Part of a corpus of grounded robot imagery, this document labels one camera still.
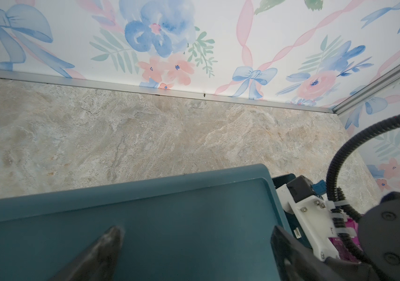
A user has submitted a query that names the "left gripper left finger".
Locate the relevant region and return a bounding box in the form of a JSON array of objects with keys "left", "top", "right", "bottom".
[{"left": 50, "top": 226, "right": 124, "bottom": 281}]

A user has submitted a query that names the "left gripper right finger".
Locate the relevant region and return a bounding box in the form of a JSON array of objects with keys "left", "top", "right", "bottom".
[{"left": 270, "top": 226, "right": 379, "bottom": 281}]

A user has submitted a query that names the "teal drawer cabinet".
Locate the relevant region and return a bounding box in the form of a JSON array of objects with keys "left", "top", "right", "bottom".
[{"left": 0, "top": 164, "right": 289, "bottom": 281}]

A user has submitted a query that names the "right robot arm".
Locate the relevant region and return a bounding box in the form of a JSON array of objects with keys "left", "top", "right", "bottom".
[{"left": 358, "top": 192, "right": 400, "bottom": 281}]

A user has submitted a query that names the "purple snack bag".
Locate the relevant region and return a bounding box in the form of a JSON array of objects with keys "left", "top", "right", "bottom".
[{"left": 329, "top": 218, "right": 360, "bottom": 263}]

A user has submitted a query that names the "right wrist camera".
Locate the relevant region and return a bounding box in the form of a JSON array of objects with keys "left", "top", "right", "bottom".
[{"left": 287, "top": 176, "right": 356, "bottom": 261}]

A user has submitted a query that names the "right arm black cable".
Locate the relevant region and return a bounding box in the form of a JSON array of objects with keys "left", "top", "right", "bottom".
[{"left": 325, "top": 108, "right": 400, "bottom": 281}]

